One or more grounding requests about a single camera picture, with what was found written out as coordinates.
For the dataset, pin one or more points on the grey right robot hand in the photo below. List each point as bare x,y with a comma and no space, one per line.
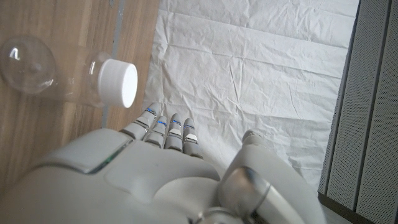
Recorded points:
149,183

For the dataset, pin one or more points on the clear bottle with white cap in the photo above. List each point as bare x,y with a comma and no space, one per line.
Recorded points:
119,82

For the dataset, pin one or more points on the white wrinkled backdrop cloth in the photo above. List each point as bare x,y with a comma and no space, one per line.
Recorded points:
248,77

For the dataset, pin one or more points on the grey perforated wall panel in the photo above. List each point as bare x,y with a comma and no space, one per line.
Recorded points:
367,124

